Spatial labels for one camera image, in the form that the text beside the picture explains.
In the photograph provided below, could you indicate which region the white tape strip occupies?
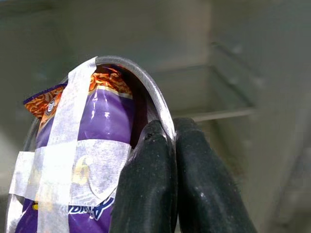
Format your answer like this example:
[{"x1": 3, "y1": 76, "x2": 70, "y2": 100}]
[
  {"x1": 8, "y1": 138, "x2": 132, "y2": 207},
  {"x1": 35, "y1": 56, "x2": 98, "y2": 233}
]

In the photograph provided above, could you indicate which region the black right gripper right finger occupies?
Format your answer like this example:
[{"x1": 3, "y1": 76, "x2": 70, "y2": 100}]
[{"x1": 173, "y1": 117, "x2": 259, "y2": 233}]

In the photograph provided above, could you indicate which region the purple instant noodle packet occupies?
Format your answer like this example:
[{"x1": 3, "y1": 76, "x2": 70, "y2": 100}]
[{"x1": 14, "y1": 67, "x2": 149, "y2": 233}]

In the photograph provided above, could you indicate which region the glass fridge shelf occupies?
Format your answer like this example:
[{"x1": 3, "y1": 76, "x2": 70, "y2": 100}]
[{"x1": 147, "y1": 65, "x2": 259, "y2": 122}]

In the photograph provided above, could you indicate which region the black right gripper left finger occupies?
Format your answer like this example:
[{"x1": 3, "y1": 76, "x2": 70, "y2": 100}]
[{"x1": 108, "y1": 120, "x2": 178, "y2": 233}]

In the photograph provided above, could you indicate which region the grey fridge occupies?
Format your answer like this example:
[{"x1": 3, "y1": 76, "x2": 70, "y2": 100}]
[{"x1": 0, "y1": 0, "x2": 311, "y2": 233}]

